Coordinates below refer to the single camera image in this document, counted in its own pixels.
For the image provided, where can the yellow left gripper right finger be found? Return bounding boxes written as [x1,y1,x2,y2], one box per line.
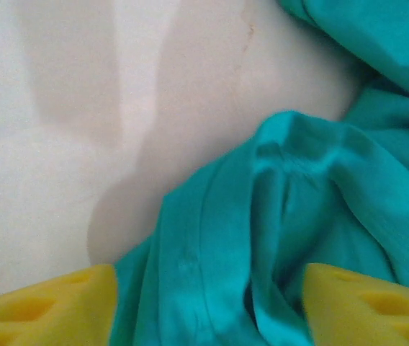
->
[303,262,409,346]

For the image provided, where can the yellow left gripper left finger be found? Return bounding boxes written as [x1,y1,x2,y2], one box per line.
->
[0,264,119,346]

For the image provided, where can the teal t-shirt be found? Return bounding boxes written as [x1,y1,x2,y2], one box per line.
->
[107,0,409,346]

